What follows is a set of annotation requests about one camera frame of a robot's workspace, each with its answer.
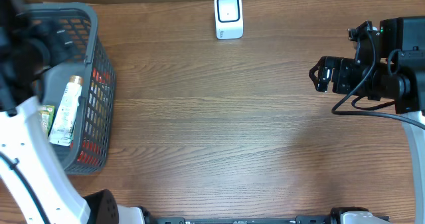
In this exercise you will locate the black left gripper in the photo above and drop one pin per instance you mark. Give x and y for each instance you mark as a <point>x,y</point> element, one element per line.
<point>62,38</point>

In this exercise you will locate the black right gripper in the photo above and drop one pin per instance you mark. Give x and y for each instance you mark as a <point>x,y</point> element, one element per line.
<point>335,79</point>

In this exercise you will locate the green snack packet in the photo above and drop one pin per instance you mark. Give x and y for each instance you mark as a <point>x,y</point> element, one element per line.
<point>47,117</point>

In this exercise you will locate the white tube with gold cap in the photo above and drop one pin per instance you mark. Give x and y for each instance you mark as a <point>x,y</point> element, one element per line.
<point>61,132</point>

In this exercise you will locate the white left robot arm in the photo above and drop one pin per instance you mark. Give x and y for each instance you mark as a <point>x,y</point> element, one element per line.
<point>37,180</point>

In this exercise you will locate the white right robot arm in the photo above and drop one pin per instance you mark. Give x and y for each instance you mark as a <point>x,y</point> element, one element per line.
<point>393,90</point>

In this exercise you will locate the white barcode scanner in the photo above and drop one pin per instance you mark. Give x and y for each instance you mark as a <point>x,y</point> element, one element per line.
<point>229,21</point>

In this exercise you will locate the grey plastic shopping basket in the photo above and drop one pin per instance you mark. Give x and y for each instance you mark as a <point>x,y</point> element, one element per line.
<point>87,153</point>

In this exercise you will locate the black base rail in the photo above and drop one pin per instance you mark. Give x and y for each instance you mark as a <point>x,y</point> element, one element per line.
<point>335,216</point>

